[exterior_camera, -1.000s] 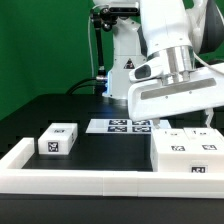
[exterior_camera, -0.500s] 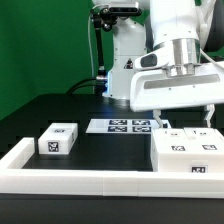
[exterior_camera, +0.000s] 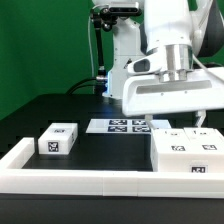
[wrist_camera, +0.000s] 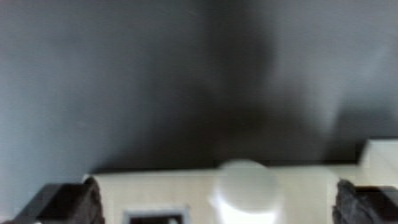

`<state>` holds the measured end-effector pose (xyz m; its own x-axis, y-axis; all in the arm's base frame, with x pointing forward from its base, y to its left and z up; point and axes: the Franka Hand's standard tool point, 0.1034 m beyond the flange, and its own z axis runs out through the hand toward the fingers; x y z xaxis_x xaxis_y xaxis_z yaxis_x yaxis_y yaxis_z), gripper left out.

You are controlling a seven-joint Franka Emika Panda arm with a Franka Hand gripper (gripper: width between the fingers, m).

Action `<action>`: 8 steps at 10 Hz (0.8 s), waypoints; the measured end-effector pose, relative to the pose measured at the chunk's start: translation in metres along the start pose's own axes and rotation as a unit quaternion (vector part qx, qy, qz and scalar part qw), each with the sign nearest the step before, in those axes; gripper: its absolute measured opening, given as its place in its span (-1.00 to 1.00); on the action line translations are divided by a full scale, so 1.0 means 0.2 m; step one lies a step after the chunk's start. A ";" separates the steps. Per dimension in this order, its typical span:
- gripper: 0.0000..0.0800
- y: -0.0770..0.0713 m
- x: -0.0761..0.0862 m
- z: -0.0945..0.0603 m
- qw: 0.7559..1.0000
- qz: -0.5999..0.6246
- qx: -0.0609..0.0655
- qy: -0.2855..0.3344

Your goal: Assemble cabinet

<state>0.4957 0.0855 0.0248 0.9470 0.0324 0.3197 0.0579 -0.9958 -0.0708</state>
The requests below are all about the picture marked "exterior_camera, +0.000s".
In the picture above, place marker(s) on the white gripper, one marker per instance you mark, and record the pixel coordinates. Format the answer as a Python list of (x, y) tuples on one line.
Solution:
[(146, 95)]

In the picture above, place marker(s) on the white cabinet body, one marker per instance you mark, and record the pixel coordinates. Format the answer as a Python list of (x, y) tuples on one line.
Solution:
[(187, 163)]

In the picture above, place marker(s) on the white box with tags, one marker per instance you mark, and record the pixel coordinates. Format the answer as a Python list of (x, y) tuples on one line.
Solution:
[(58, 139)]

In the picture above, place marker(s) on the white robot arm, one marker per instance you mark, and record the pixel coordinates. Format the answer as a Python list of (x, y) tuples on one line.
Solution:
[(164, 81)]

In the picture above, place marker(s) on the white sheet with four tags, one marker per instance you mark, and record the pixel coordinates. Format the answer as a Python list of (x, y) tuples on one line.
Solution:
[(118, 126)]

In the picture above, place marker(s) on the white U-shaped table fence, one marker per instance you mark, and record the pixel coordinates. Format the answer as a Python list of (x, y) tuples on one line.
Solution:
[(15, 178)]

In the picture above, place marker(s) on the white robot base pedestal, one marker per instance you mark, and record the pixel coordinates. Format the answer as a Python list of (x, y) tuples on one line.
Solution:
[(127, 43)]

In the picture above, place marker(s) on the black camera on mount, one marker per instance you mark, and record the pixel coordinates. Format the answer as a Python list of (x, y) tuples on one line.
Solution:
[(104, 17)]

